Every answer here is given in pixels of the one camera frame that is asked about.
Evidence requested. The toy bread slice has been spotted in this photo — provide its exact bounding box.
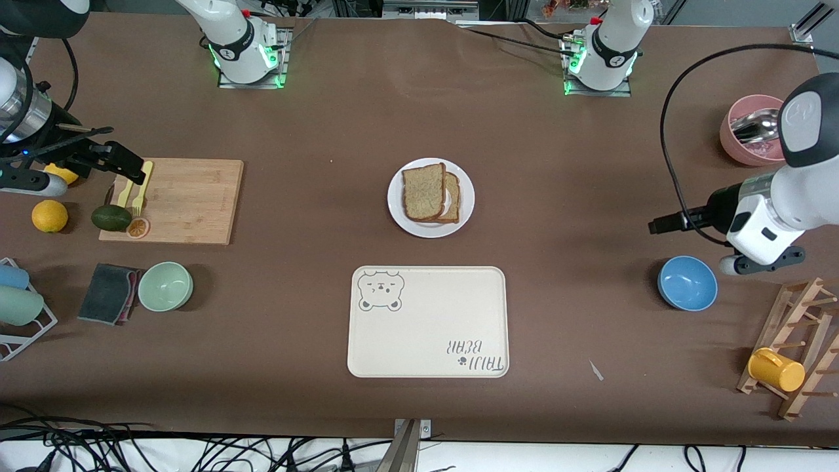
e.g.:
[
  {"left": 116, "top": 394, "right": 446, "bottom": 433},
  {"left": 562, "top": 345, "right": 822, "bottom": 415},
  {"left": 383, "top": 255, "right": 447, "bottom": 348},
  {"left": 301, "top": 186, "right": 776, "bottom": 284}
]
[
  {"left": 401, "top": 163, "right": 447, "bottom": 222},
  {"left": 433, "top": 172, "right": 461, "bottom": 225}
]

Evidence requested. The colourful toy pile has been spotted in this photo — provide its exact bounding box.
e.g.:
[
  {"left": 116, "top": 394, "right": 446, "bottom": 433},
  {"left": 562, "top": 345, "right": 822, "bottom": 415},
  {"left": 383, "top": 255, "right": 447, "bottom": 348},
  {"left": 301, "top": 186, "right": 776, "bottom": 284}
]
[{"left": 541, "top": 0, "right": 591, "bottom": 17}]

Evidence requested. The white round plate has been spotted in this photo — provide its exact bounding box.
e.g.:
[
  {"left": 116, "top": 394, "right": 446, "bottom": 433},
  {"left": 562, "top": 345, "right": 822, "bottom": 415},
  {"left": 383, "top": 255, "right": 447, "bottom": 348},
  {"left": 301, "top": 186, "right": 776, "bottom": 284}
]
[{"left": 387, "top": 157, "right": 475, "bottom": 238}]

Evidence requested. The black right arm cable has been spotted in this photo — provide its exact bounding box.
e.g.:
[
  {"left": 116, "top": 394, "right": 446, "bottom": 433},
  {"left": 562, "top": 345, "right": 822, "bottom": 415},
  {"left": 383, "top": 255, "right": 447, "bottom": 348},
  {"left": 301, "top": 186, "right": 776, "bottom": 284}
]
[{"left": 0, "top": 36, "right": 115, "bottom": 161}]

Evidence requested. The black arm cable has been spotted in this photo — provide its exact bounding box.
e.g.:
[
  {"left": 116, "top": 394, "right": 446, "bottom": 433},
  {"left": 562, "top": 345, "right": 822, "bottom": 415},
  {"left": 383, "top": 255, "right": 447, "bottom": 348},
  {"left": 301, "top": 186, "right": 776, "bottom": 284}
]
[
  {"left": 659, "top": 43, "right": 839, "bottom": 246},
  {"left": 0, "top": 36, "right": 115, "bottom": 161}
]

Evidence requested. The black floor cable bundle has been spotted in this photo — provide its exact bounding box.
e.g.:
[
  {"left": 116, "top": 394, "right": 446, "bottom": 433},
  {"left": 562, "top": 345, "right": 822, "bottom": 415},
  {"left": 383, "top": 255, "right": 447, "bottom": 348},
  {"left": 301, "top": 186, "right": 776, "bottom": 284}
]
[{"left": 0, "top": 403, "right": 394, "bottom": 472}]

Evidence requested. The cream bear print tray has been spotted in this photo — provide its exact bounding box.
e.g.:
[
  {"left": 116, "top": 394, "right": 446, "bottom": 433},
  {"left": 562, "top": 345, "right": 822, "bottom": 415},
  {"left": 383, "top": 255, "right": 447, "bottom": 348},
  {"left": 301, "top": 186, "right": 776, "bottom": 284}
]
[{"left": 347, "top": 265, "right": 510, "bottom": 379}]

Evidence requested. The dark grey cloth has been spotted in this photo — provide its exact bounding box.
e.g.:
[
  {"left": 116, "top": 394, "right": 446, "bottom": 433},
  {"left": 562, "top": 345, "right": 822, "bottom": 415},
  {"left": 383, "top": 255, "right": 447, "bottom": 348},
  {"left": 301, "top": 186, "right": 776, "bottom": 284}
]
[{"left": 77, "top": 264, "right": 140, "bottom": 326}]

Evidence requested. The blue bowl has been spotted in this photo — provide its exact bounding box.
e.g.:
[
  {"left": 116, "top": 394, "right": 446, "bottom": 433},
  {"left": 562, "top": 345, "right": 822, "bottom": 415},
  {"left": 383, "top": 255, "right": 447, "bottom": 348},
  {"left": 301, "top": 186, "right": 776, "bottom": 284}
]
[{"left": 657, "top": 256, "right": 718, "bottom": 311}]

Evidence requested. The green cup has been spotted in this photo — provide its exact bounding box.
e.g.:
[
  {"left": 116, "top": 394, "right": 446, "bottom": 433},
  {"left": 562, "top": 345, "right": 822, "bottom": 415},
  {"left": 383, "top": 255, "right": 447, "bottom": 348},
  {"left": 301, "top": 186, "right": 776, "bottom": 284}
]
[{"left": 0, "top": 285, "right": 45, "bottom": 326}]

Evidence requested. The wooden cup rack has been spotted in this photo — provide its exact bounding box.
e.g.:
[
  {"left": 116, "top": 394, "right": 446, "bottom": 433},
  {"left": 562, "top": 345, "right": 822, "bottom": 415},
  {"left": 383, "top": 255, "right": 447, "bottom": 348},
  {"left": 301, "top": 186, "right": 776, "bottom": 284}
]
[{"left": 736, "top": 277, "right": 839, "bottom": 421}]

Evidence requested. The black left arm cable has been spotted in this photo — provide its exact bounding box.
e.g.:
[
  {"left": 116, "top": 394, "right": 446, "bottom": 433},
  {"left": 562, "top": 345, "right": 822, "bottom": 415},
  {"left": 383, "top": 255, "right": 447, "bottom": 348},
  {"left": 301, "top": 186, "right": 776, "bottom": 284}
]
[{"left": 659, "top": 43, "right": 839, "bottom": 246}]

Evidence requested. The pink bowl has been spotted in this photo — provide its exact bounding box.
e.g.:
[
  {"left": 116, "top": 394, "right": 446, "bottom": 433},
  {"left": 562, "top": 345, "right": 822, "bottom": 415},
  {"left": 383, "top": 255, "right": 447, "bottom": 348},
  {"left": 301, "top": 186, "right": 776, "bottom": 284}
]
[{"left": 720, "top": 94, "right": 787, "bottom": 167}]

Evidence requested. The yellow mug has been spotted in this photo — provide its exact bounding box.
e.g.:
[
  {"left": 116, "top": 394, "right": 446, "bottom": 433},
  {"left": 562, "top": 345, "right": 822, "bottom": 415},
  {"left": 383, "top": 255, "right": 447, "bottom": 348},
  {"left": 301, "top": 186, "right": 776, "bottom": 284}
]
[{"left": 747, "top": 347, "right": 806, "bottom": 393}]

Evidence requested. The white wire rack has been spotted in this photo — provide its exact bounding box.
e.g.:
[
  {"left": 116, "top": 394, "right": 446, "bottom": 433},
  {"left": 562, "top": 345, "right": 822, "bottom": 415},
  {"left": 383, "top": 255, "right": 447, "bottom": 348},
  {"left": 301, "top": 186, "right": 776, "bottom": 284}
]
[{"left": 0, "top": 258, "right": 58, "bottom": 362}]

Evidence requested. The light green bowl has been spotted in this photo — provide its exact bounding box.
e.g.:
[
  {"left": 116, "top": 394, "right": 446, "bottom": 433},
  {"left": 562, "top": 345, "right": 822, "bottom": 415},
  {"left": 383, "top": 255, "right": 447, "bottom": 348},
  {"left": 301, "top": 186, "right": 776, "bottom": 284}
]
[{"left": 138, "top": 262, "right": 194, "bottom": 312}]

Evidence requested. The black table cable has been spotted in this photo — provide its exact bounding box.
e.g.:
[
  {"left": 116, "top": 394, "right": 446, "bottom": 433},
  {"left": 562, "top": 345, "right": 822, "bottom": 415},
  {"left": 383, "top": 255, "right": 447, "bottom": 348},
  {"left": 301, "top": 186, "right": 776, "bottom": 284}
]
[
  {"left": 456, "top": 25, "right": 577, "bottom": 60},
  {"left": 521, "top": 18, "right": 581, "bottom": 43}
]

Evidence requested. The blue cup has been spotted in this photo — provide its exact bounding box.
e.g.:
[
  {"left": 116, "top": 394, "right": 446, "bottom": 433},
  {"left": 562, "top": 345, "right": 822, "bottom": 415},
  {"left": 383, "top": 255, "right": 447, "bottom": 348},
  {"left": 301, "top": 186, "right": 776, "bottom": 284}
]
[{"left": 0, "top": 264, "right": 31, "bottom": 290}]

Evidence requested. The aluminium corner profile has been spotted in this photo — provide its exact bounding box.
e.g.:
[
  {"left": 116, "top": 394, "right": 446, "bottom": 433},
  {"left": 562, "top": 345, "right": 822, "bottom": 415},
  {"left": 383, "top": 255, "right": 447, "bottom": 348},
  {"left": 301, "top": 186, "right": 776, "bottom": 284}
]
[{"left": 790, "top": 0, "right": 839, "bottom": 45}]

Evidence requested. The metal spoon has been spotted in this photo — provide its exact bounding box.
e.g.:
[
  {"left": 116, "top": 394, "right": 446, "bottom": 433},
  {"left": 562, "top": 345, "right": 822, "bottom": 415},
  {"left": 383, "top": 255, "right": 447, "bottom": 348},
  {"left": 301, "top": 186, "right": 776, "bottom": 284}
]
[{"left": 731, "top": 109, "right": 782, "bottom": 144}]

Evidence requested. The metal frame equipment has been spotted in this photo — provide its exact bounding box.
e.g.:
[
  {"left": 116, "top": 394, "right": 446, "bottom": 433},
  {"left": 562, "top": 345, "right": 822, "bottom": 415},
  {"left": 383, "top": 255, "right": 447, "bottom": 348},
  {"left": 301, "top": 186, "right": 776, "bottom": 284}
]
[{"left": 331, "top": 0, "right": 525, "bottom": 20}]

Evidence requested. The wooden cutting board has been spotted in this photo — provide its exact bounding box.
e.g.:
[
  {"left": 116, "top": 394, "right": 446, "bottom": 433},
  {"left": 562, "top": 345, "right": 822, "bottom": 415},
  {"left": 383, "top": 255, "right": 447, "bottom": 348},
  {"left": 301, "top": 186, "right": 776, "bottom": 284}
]
[{"left": 98, "top": 158, "right": 244, "bottom": 246}]

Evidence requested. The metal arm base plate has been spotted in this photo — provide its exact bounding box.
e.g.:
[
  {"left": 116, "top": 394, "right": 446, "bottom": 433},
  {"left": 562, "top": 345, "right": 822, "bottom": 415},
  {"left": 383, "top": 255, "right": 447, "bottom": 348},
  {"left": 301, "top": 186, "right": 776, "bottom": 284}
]
[
  {"left": 561, "top": 34, "right": 633, "bottom": 98},
  {"left": 216, "top": 25, "right": 290, "bottom": 90}
]

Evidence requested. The yellow plastic fork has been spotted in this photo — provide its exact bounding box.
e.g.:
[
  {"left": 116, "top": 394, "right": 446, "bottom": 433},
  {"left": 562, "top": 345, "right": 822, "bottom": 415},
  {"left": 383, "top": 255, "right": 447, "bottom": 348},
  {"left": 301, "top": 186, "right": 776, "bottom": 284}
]
[{"left": 132, "top": 161, "right": 153, "bottom": 218}]

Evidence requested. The green toy avocado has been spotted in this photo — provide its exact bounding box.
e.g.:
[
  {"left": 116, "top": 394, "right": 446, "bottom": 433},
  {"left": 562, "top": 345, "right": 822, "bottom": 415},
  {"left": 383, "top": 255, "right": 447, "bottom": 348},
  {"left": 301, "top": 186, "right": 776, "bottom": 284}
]
[{"left": 90, "top": 205, "right": 133, "bottom": 232}]

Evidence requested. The aluminium profile with bracket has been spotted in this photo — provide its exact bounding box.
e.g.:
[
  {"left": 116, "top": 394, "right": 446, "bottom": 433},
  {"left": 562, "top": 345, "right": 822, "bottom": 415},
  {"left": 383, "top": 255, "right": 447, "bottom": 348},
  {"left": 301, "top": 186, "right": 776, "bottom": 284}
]
[{"left": 375, "top": 418, "right": 433, "bottom": 472}]

